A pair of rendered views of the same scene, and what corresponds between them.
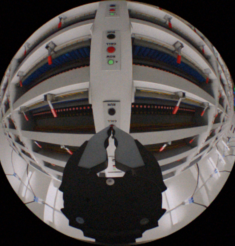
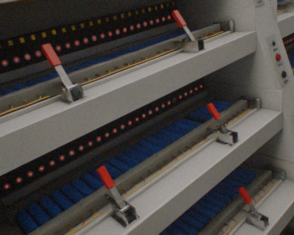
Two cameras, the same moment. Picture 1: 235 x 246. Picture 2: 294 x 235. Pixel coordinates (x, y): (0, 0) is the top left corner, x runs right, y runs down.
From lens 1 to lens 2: 0.69 m
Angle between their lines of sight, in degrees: 51
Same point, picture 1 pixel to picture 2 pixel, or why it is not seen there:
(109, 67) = not seen: outside the picture
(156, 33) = (280, 200)
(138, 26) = not seen: outside the picture
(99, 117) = (287, 65)
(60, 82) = not seen: outside the picture
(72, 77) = not seen: outside the picture
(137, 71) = (280, 123)
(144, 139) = (242, 46)
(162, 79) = (264, 132)
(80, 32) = not seen: outside the picture
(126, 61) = (291, 127)
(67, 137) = not seen: outside the picture
